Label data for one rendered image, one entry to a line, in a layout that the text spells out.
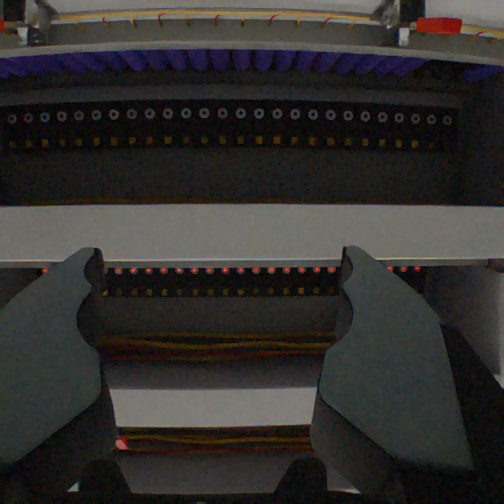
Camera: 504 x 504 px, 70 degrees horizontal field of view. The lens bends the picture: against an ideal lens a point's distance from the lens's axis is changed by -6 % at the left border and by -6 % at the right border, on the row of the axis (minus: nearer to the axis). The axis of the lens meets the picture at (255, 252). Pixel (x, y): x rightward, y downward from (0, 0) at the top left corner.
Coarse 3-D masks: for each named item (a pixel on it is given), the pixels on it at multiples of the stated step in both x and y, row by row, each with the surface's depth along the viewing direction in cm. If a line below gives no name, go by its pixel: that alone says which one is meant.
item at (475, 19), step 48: (48, 0) 24; (96, 0) 25; (144, 0) 25; (192, 0) 26; (240, 0) 26; (288, 0) 26; (336, 0) 25; (432, 0) 24; (480, 0) 24; (0, 96) 40; (48, 96) 40; (96, 96) 41; (144, 96) 41; (192, 96) 41; (240, 96) 41; (288, 96) 42; (336, 96) 42; (384, 96) 42; (432, 96) 42
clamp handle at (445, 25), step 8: (400, 24) 24; (408, 24) 23; (416, 24) 22; (424, 24) 21; (432, 24) 20; (440, 24) 19; (448, 24) 19; (456, 24) 19; (400, 32) 25; (408, 32) 25; (432, 32) 21; (440, 32) 20; (448, 32) 19; (456, 32) 19; (400, 40) 25; (408, 40) 25
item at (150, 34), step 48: (0, 48) 27; (48, 48) 28; (96, 48) 28; (144, 48) 29; (192, 48) 29; (240, 48) 29; (288, 48) 29; (336, 48) 29; (384, 48) 29; (432, 48) 29; (480, 48) 29
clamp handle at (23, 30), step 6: (0, 18) 20; (0, 24) 20; (6, 24) 21; (12, 24) 22; (18, 24) 22; (24, 24) 23; (0, 30) 20; (18, 30) 24; (24, 30) 24; (18, 36) 24; (24, 36) 24; (18, 42) 24; (24, 42) 24
